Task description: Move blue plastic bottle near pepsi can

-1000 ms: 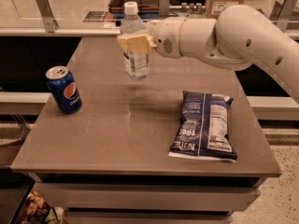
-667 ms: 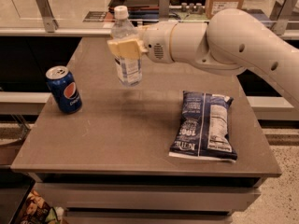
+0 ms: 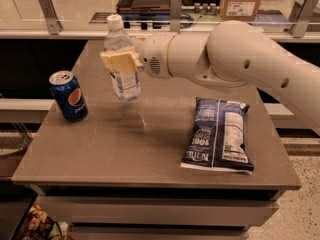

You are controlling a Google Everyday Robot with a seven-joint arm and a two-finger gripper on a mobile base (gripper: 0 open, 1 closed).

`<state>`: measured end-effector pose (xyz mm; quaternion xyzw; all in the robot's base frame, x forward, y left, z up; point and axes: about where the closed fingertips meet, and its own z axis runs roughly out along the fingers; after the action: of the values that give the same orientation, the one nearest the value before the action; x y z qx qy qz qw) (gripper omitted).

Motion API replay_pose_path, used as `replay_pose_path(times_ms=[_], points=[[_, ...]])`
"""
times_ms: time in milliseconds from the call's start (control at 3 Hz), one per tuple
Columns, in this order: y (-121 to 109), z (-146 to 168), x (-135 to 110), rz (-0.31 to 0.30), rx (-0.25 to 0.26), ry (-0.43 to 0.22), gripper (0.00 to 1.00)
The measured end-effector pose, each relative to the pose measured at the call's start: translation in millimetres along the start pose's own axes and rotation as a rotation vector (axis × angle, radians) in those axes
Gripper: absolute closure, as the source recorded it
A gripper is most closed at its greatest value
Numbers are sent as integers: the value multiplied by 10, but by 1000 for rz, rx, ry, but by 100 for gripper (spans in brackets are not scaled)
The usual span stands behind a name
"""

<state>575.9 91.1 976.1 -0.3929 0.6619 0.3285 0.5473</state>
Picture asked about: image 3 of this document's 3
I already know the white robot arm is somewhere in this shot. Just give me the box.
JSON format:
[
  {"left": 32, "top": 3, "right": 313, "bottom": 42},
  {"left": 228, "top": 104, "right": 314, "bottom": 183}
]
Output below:
[{"left": 100, "top": 21, "right": 320, "bottom": 133}]

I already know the right metal bracket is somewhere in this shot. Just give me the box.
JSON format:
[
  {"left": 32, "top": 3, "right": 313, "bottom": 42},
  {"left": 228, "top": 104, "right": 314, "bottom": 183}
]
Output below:
[{"left": 289, "top": 0, "right": 320, "bottom": 38}]

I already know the metal bracket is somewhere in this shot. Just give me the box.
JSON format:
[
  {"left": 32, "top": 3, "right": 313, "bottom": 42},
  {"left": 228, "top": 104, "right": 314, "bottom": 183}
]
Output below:
[
  {"left": 170, "top": 0, "right": 182, "bottom": 33},
  {"left": 289, "top": 0, "right": 320, "bottom": 38},
  {"left": 38, "top": 0, "right": 63, "bottom": 35}
]

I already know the upper drawer front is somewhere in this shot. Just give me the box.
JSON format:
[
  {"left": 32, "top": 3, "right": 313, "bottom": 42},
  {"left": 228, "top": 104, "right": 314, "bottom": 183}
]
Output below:
[{"left": 38, "top": 196, "right": 278, "bottom": 227}]

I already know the middle metal bracket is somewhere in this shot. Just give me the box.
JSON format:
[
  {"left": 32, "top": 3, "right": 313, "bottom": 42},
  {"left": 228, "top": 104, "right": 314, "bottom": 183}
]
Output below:
[{"left": 170, "top": 0, "right": 182, "bottom": 33}]

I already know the left metal bracket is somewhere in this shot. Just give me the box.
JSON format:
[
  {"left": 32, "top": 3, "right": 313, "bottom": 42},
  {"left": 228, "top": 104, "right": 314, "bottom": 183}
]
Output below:
[{"left": 38, "top": 0, "right": 63, "bottom": 35}]

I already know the brown cardboard box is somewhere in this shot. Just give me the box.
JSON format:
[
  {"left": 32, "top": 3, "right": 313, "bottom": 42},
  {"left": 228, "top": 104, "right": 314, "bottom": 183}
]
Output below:
[{"left": 219, "top": 0, "right": 261, "bottom": 21}]

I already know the snack bag in bin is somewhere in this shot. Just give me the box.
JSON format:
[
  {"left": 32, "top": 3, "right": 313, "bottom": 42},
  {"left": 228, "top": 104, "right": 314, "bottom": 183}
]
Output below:
[{"left": 19, "top": 204, "right": 68, "bottom": 240}]

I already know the clear plastic water bottle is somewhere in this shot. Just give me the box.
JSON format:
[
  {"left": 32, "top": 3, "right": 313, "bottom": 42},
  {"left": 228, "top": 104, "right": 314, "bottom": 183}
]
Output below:
[{"left": 103, "top": 14, "right": 140, "bottom": 102}]

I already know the blue pepsi can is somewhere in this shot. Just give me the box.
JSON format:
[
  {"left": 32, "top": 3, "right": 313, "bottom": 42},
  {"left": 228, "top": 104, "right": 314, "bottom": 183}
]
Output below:
[{"left": 49, "top": 71, "right": 88, "bottom": 122}]

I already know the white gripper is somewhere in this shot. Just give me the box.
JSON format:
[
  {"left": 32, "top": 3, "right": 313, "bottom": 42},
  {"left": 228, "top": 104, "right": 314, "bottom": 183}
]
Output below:
[{"left": 100, "top": 32, "right": 176, "bottom": 79}]

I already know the blue chip bag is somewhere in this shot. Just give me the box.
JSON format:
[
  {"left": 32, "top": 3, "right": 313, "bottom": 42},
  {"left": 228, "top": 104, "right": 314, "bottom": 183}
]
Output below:
[{"left": 181, "top": 97, "right": 254, "bottom": 173}]

